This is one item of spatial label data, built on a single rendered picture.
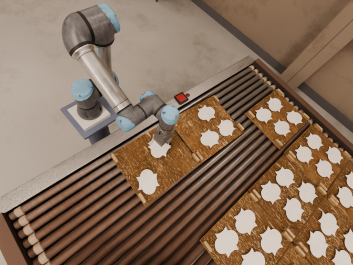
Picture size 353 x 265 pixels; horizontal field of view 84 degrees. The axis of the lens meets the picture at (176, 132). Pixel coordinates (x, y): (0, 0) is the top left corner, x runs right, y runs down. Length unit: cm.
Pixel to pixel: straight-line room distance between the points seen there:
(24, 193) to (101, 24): 88
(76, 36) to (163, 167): 76
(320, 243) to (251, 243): 42
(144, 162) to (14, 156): 155
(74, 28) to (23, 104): 191
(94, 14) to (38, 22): 269
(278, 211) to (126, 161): 94
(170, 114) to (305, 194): 105
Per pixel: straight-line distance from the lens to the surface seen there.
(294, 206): 146
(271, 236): 134
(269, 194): 137
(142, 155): 118
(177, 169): 118
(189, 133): 129
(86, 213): 116
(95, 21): 91
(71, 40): 87
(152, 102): 86
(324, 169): 172
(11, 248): 122
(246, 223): 126
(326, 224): 159
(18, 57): 316
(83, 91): 119
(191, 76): 289
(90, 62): 85
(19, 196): 128
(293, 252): 142
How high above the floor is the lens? 205
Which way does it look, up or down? 62 degrees down
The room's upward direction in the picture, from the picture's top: 24 degrees clockwise
